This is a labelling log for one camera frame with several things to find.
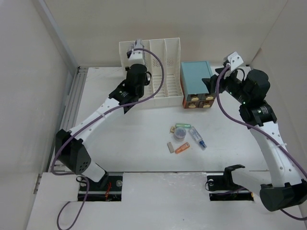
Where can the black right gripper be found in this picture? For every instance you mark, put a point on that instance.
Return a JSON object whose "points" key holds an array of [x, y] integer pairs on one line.
{"points": [[210, 83]]}

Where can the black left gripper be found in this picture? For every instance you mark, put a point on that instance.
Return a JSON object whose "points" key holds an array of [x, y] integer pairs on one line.
{"points": [[147, 81]]}

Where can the teal mini drawer cabinet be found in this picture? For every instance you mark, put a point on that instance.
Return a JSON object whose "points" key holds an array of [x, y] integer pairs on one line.
{"points": [[196, 94]]}

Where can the round clear pin jar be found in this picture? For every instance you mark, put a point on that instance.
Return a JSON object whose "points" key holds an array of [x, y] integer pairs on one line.
{"points": [[180, 133]]}

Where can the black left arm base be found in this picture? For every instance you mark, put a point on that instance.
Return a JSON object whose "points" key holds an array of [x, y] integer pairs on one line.
{"points": [[108, 191]]}

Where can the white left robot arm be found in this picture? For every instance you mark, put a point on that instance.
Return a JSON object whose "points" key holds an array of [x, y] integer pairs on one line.
{"points": [[72, 146]]}

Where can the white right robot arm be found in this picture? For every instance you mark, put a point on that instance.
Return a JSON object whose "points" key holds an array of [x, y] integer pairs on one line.
{"points": [[288, 184]]}

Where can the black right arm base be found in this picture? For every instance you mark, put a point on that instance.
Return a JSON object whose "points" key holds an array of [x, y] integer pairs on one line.
{"points": [[221, 187]]}

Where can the white four-slot file organizer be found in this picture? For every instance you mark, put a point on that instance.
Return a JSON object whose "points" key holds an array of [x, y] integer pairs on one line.
{"points": [[168, 51]]}

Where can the clear blue glue bottle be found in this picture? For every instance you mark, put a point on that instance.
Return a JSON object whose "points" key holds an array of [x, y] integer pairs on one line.
{"points": [[197, 137]]}

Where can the green capsule case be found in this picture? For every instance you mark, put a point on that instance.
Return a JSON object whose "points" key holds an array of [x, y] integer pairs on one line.
{"points": [[183, 125]]}

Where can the yellow small eraser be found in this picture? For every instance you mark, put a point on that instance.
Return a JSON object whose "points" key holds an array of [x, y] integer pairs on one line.
{"points": [[172, 129]]}

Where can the orange usb stick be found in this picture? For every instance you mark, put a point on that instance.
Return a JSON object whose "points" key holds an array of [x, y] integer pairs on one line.
{"points": [[182, 148]]}

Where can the grey eraser block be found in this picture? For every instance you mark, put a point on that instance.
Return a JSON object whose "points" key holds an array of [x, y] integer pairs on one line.
{"points": [[170, 147]]}

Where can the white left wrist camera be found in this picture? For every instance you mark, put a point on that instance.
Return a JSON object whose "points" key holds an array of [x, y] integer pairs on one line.
{"points": [[136, 56]]}

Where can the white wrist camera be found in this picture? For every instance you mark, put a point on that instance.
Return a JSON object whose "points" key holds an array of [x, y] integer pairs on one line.
{"points": [[234, 61], [136, 56]]}

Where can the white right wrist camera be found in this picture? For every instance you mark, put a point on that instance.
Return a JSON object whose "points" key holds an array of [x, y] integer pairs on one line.
{"points": [[234, 61]]}

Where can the aluminium rail frame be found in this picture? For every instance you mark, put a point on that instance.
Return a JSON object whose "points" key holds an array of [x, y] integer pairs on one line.
{"points": [[72, 99]]}

